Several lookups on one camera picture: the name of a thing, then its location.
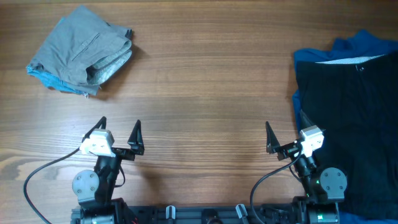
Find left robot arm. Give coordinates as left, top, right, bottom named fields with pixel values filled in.
left=71, top=116, right=144, bottom=224

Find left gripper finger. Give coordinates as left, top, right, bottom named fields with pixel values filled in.
left=127, top=119, right=144, bottom=146
left=82, top=116, right=107, bottom=141

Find blue shirt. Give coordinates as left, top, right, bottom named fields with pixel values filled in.
left=292, top=30, right=397, bottom=224

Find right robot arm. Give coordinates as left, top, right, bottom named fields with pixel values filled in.
left=260, top=122, right=348, bottom=223

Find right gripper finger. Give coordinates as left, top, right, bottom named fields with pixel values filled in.
left=299, top=110, right=315, bottom=130
left=266, top=121, right=280, bottom=148

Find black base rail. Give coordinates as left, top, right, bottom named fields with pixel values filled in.
left=70, top=203, right=299, bottom=224

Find black shorts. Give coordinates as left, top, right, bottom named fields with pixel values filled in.
left=296, top=52, right=397, bottom=220

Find folded grey shorts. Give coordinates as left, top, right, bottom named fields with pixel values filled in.
left=28, top=6, right=133, bottom=95

